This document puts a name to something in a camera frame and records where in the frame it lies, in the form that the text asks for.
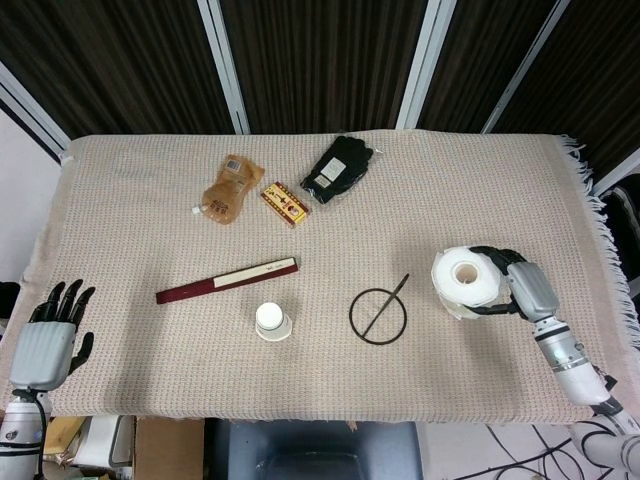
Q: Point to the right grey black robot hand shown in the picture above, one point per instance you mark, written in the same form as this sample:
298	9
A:
532	292

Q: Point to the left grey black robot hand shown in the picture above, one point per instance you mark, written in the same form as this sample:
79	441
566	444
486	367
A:
40	355

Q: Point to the white tissue paper roll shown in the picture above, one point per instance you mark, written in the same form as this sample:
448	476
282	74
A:
462	290

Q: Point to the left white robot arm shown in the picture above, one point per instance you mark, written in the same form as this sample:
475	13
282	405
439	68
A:
17	430

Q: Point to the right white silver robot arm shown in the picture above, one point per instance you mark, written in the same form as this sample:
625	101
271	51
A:
575	370

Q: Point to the white plastic container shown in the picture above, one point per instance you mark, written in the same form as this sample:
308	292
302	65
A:
102	442

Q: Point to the black striped chair back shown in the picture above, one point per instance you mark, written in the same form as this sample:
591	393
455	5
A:
625	210

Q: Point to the brown cardboard box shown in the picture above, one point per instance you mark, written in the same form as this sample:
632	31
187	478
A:
167	450

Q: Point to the dark red folded fan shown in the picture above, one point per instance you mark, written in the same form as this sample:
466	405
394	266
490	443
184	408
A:
200	287

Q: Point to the beige woven tablecloth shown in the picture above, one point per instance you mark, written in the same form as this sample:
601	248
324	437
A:
320	370

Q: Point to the black gloves in clear bag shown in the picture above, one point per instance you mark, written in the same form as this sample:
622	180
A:
340	165

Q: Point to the white paper cup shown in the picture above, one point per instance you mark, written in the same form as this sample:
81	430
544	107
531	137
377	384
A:
272	322

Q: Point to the brown spouted drink pouch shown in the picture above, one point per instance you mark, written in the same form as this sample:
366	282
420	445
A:
225	197

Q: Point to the yellow red printed box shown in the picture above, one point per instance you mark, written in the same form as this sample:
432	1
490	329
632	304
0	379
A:
286	206

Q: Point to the blue grey chair seat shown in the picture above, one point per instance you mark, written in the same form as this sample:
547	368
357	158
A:
315	450

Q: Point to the white metal frame post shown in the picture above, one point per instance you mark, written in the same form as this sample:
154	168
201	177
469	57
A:
30	107
525	65
422	65
225	65

